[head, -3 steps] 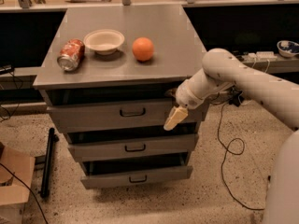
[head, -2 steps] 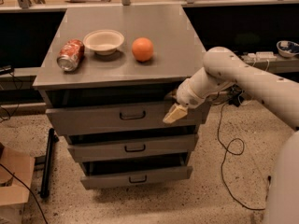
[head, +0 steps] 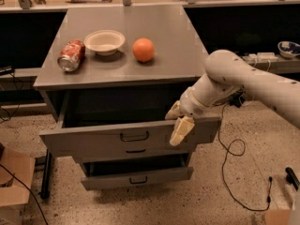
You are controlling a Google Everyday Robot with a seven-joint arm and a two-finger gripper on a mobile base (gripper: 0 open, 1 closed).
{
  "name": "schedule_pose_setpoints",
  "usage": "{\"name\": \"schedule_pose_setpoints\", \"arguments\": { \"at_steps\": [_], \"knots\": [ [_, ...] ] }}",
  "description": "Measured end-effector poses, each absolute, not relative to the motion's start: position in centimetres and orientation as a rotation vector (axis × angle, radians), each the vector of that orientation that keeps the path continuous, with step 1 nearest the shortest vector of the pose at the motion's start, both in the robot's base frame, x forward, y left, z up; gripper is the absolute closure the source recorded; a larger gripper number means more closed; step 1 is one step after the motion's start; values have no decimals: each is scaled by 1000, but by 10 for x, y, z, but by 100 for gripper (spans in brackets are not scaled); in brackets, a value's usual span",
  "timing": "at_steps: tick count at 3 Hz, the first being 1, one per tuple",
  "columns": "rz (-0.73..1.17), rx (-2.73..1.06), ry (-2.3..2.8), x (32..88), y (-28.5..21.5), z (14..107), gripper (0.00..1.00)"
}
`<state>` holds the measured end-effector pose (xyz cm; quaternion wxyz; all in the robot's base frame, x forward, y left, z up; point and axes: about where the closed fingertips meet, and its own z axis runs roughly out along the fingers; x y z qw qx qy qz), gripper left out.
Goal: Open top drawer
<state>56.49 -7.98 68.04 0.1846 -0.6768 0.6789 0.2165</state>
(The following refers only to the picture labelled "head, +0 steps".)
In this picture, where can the cardboard box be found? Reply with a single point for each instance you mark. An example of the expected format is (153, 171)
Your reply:
(277, 217)
(16, 175)

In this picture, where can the grey middle drawer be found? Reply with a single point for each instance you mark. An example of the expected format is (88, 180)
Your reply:
(103, 158)

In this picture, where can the orange fruit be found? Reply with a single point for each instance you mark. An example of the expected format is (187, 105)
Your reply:
(143, 49)

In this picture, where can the black bar right floor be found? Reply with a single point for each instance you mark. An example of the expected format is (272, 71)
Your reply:
(292, 178)

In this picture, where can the black bar on floor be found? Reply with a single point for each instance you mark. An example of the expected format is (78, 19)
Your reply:
(47, 162)

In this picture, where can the cardboard box left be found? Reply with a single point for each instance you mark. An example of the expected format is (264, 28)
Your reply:
(16, 175)

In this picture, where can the white power strip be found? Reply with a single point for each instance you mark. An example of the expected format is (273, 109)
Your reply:
(260, 57)

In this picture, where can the red soda can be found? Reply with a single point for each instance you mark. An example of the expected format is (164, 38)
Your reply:
(71, 55)

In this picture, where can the cardboard box bottom right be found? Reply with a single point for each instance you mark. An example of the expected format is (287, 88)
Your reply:
(277, 217)

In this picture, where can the grey bottom drawer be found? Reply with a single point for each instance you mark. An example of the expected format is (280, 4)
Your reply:
(133, 179)

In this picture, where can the blue white ceramic bowl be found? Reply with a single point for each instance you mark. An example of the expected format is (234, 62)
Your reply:
(288, 49)

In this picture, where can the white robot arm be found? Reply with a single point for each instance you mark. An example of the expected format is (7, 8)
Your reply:
(226, 73)

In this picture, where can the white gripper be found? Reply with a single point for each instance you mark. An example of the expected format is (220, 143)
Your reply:
(189, 104)

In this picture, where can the grey metal drawer cabinet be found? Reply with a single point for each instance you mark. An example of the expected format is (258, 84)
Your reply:
(174, 66)

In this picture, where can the grey drawer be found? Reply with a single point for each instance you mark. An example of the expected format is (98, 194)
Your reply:
(103, 158)
(133, 179)
(122, 123)

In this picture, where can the white paper bowl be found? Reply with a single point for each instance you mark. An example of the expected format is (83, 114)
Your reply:
(104, 42)

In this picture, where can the grey top drawer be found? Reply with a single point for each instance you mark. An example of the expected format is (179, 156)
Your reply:
(122, 123)

